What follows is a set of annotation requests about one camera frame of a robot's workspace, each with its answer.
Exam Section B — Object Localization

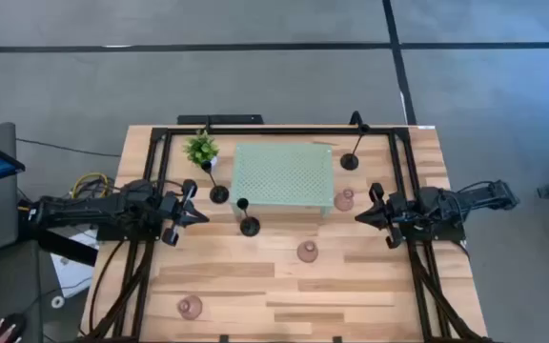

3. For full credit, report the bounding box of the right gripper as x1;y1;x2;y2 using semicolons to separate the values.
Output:
354;182;410;250

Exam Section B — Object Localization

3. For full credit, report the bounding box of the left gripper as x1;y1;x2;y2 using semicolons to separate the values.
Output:
159;179;211;248

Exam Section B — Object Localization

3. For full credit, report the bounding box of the black metal candlestick holder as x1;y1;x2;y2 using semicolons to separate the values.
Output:
235;197;261;238
339;123;371;172
200;160;231;205

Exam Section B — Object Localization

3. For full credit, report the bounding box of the pink ribbed glass candle holder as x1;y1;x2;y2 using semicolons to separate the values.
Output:
296;240;319;264
333;188;356;212
176;294;204;321

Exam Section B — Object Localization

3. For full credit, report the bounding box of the artificial green plant white pot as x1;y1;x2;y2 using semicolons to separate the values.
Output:
182;129;220;169

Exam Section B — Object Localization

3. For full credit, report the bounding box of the green perforated metal shelf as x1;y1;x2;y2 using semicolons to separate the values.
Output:
229;142;336;218

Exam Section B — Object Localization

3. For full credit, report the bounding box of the black rectangular box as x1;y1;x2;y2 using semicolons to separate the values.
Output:
176;113;265;127

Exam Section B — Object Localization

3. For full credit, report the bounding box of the black flat bar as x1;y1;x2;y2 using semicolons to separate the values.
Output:
30;227;100;268

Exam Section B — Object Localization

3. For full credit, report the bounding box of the white paper sheet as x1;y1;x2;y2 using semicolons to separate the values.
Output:
49;228;100;299

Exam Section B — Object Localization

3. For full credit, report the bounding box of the dark grey desk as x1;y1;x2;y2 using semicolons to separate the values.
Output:
0;240;43;343

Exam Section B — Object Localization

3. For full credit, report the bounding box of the black computer mouse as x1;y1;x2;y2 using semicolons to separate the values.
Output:
0;313;28;343

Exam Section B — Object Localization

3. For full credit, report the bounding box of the yellow cable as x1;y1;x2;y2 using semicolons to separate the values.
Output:
71;171;112;199

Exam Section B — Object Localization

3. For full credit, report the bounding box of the black aluminium table frame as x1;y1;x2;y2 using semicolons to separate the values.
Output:
79;124;495;343

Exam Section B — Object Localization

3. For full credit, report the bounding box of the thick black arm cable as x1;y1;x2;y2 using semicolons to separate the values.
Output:
88;240;128;334

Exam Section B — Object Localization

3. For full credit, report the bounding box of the thin black floor cable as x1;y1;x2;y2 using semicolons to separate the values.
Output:
15;137;122;158

